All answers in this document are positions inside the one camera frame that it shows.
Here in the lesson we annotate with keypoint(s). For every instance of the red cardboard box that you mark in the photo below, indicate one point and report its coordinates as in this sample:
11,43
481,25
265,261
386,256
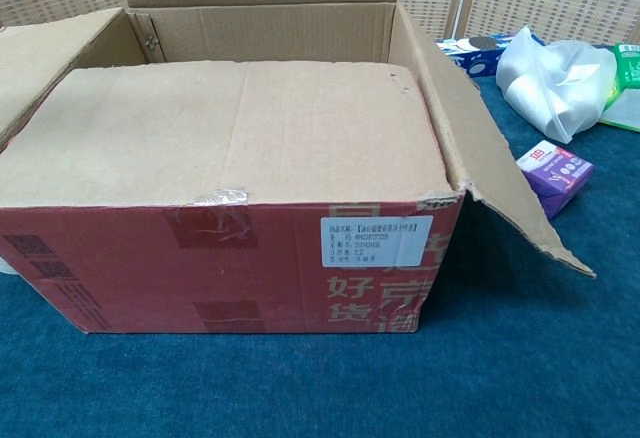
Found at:
200,158

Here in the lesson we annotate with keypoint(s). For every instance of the dark blue table cloth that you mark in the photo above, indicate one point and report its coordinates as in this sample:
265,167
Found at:
500,358

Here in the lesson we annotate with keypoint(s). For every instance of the clear bag of white cups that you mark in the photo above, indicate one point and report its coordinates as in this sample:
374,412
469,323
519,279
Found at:
555,83

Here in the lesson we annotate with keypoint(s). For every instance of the green tissue pack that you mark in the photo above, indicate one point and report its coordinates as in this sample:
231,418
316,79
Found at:
627,88

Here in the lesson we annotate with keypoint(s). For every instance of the small purple box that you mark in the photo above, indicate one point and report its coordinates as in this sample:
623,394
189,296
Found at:
560,178

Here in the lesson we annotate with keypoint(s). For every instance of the blue cookie package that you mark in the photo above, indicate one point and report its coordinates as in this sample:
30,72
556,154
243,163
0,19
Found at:
475,60

